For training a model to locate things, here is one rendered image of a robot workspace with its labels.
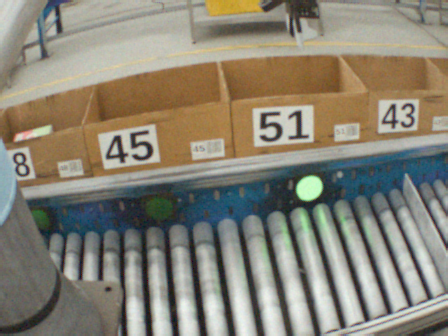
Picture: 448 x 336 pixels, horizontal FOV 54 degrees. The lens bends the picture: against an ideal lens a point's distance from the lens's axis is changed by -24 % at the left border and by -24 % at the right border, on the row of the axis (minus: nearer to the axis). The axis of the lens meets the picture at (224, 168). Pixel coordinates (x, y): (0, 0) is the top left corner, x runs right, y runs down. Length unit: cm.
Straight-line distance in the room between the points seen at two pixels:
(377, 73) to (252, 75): 45
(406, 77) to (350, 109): 46
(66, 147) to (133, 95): 34
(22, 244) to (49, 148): 100
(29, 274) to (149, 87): 124
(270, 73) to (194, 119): 38
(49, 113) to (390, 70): 119
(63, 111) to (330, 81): 88
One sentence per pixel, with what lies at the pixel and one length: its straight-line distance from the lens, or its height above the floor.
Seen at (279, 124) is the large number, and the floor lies 97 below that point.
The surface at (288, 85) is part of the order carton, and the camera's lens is 170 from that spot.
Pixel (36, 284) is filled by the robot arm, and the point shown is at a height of 134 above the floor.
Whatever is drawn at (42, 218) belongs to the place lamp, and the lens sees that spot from 151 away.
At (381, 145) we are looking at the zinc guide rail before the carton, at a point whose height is 89.
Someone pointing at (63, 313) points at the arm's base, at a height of 129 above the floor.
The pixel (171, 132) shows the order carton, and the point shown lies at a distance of 140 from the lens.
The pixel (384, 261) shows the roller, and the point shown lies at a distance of 133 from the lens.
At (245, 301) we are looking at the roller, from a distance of 124.
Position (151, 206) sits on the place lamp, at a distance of 143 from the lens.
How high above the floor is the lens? 167
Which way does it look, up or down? 33 degrees down
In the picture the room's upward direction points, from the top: 6 degrees counter-clockwise
